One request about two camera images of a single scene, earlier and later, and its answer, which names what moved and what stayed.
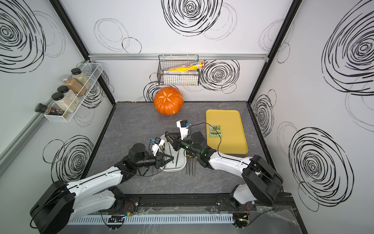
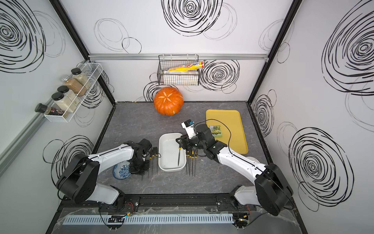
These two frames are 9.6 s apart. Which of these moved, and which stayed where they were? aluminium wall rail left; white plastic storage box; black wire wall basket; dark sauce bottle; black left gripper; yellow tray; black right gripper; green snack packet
Moved: black right gripper; black left gripper
Stayed: white plastic storage box; black wire wall basket; dark sauce bottle; aluminium wall rail left; green snack packet; yellow tray
